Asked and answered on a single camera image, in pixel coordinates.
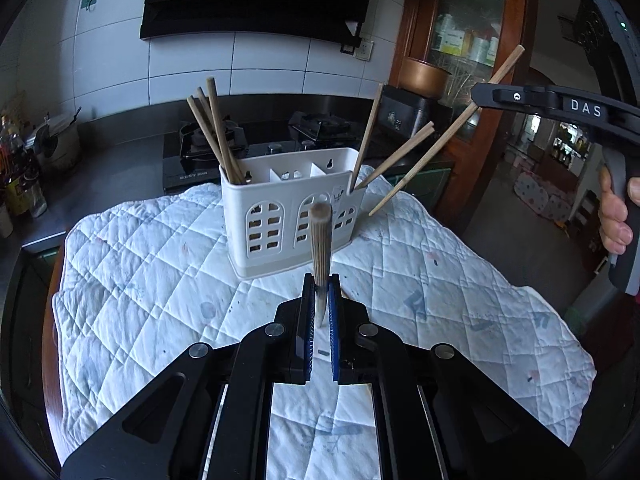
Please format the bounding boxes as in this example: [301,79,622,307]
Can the white green box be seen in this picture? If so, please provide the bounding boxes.
[440,27,468,56]

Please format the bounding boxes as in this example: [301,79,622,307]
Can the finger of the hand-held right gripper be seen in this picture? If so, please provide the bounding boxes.
[470,82,558,112]

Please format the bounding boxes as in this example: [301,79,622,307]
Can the pale jars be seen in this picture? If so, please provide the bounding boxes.
[470,35,501,66]

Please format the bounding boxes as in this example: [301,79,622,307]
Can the metal cooking pot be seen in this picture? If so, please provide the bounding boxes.
[31,107,83,173]

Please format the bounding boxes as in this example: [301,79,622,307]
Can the black gas stove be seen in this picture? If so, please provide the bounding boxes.
[161,110,386,195]

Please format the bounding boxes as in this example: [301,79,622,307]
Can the green base cabinet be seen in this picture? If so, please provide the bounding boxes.
[400,162,453,211]

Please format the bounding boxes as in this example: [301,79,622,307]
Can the white plastic utensil holder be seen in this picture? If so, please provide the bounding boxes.
[218,147,366,281]

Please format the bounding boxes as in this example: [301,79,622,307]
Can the copper inner pot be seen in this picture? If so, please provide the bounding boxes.
[400,57,451,101]

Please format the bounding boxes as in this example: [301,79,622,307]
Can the wooden glass-door cabinet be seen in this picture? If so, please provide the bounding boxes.
[387,0,541,231]

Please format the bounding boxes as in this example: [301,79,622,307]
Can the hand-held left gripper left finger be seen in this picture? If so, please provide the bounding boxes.
[60,274,317,480]

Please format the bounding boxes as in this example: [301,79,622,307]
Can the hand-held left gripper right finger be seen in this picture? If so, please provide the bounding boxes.
[327,274,586,480]

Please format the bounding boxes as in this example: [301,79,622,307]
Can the black rice cooker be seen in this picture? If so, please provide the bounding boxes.
[378,84,436,136]

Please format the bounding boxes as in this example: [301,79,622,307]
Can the cluster of condiment bottles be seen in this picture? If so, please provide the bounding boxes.
[0,115,48,238]

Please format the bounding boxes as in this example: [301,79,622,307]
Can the white patterned bundle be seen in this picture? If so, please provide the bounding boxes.
[514,170,571,221]

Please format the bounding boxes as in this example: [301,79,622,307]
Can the white quilted blanket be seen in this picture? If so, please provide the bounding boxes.
[50,165,598,480]

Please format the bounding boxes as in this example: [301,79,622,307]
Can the person's right hand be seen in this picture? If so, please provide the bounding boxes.
[597,165,640,257]

